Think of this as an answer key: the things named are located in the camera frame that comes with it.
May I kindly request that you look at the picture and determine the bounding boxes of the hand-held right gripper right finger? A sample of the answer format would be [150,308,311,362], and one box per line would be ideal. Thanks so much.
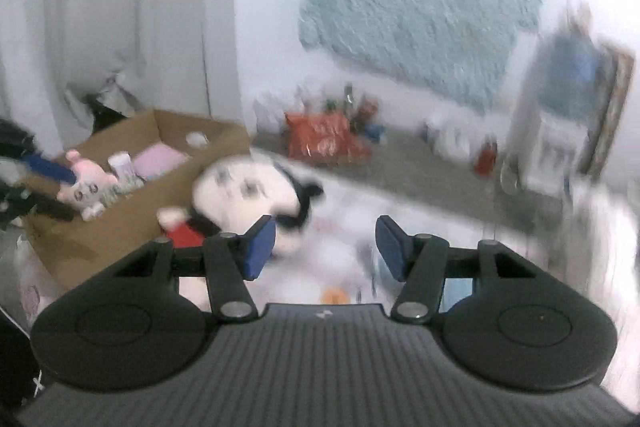
[375,214,538,324]

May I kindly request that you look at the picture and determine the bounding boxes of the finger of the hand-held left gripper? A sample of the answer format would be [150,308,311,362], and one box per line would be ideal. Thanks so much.
[21,153,77,186]
[15,188,77,223]

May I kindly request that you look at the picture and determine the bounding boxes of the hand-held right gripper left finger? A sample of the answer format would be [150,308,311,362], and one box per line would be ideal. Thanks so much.
[114,214,277,320]

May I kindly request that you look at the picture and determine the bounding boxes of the pink plush toy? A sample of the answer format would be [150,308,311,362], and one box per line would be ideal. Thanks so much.
[56,149,118,222]

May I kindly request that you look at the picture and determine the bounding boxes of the large black-haired plush doll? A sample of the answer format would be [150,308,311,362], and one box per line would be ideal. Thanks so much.
[157,152,325,268]

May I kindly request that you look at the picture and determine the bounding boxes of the brown cardboard box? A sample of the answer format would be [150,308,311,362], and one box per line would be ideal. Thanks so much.
[22,108,251,290]

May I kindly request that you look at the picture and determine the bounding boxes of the checkered bedsheet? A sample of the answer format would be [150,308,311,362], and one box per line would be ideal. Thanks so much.
[175,157,640,408]

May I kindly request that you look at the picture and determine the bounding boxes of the green lace scrunchie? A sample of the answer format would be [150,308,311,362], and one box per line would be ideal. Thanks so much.
[100,177,146,208]

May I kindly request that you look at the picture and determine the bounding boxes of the pink tissue pack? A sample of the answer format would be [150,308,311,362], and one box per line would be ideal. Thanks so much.
[132,143,191,180]

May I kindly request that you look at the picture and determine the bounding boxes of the white plastic bag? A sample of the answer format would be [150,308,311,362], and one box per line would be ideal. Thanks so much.
[425,112,476,160]

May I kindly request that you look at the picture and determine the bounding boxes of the red snack bag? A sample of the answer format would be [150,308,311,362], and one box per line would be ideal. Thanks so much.
[285,112,371,164]

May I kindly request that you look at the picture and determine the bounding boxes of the white water dispenser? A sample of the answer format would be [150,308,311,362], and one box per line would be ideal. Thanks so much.
[510,117,596,200]

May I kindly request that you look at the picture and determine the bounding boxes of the blue water bottle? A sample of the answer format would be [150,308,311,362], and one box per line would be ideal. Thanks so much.
[537,4,608,122]

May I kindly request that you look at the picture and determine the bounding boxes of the wooden frame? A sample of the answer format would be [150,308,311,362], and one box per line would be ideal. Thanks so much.
[575,42,636,178]

